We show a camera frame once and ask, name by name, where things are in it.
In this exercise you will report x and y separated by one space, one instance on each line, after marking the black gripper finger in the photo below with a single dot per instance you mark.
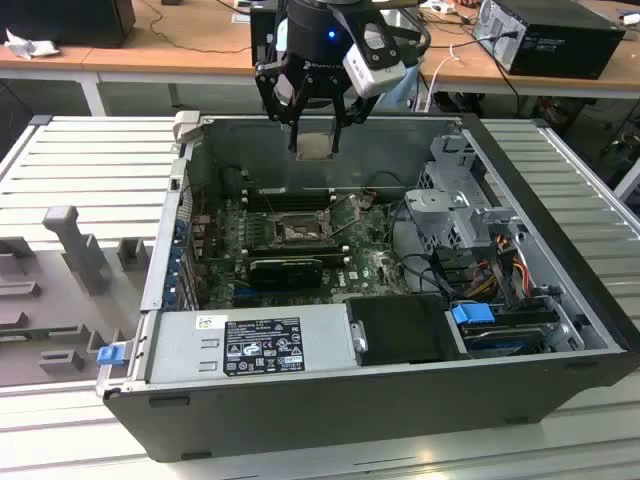
337 135
274 114

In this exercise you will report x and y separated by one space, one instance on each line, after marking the silver topped CPU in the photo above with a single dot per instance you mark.
315 147

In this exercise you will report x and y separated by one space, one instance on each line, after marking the RAM slot white latches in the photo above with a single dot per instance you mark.
300 201
300 190

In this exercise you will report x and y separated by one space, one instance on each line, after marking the RAM slot black latches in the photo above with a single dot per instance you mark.
300 196
300 206

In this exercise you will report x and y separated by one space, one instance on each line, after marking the small black box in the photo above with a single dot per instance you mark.
262 35

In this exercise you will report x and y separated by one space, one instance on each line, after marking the round coin battery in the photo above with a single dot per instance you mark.
368 201

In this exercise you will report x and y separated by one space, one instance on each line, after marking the pale blue teach pendant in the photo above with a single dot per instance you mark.
407 90

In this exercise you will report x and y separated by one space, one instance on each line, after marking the grey plastic latch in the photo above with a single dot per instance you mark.
185 125

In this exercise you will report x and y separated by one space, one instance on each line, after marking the wooden desk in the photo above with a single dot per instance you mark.
175 60

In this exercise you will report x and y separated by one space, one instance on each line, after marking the silver drive cage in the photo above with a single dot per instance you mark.
440 205

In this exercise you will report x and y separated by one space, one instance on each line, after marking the green motherboard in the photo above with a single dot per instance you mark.
360 260

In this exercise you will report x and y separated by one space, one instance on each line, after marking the black graphics card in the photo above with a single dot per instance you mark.
285 274

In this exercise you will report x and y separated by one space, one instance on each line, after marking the blue card retainer clip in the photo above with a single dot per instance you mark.
178 229
175 262
172 294

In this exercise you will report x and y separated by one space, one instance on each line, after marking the black plastic shroud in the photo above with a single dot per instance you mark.
400 330

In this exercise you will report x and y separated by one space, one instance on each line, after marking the hard disk blue carrier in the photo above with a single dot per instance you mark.
472 315

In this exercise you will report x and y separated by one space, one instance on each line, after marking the large black box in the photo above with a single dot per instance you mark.
65 22

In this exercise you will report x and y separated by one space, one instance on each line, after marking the black computer tower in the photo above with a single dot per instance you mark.
570 47

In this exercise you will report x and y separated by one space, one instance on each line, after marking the grey power supply unit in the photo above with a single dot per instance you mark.
175 345

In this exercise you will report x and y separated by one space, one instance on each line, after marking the crumpled white paper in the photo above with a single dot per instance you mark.
30 47

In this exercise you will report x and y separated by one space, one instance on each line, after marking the grey parts rack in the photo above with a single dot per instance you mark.
75 300

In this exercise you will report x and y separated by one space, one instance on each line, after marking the blue release latch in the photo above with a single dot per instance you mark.
110 356

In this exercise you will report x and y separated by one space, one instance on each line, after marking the open black PC case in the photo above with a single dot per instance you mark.
300 425

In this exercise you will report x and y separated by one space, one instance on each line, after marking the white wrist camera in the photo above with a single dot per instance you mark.
375 70

